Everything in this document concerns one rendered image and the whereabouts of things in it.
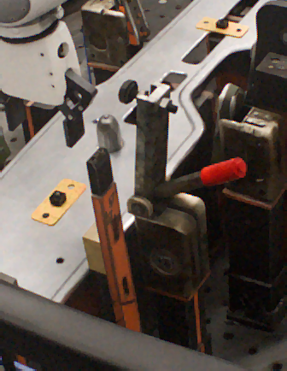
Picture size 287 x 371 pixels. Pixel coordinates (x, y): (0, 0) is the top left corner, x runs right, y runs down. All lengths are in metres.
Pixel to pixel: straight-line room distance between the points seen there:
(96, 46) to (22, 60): 0.53
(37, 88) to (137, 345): 0.81
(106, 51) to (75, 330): 1.29
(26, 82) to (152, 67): 0.40
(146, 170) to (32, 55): 0.19
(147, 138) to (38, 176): 0.27
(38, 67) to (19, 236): 0.24
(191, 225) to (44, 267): 0.18
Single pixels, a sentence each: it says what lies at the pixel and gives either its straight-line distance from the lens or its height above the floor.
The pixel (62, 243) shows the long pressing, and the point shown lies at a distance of 1.29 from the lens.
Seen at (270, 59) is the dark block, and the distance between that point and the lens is 1.36.
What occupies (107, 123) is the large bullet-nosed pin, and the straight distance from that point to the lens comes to 1.39.
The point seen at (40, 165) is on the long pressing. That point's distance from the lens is 1.42.
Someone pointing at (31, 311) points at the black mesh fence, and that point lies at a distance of 0.44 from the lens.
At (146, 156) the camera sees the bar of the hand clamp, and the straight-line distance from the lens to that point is 1.18.
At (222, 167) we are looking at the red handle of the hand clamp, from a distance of 1.15.
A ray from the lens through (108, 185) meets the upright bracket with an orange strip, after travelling 1.11.
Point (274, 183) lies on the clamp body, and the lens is 1.36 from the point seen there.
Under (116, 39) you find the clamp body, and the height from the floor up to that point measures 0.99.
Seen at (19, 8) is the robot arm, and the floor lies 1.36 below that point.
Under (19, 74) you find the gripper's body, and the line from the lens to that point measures 1.21.
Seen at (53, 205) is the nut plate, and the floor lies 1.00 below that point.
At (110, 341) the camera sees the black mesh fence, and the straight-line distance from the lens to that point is 0.42.
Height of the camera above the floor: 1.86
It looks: 40 degrees down
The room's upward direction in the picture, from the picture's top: 8 degrees counter-clockwise
